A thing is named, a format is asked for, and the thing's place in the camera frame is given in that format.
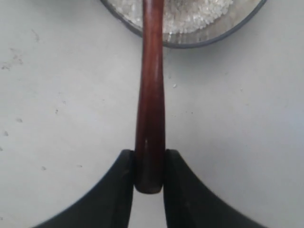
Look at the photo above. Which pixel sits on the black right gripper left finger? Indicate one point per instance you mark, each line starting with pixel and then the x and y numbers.
pixel 107 205

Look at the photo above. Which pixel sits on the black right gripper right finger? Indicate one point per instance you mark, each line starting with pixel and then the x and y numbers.
pixel 190 204

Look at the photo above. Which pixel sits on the dark red wooden spoon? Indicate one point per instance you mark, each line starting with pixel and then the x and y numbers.
pixel 150 128

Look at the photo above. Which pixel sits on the white rice grains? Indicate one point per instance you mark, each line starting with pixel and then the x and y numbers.
pixel 180 16

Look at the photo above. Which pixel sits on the steel bowl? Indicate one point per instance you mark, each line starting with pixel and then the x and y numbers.
pixel 236 17

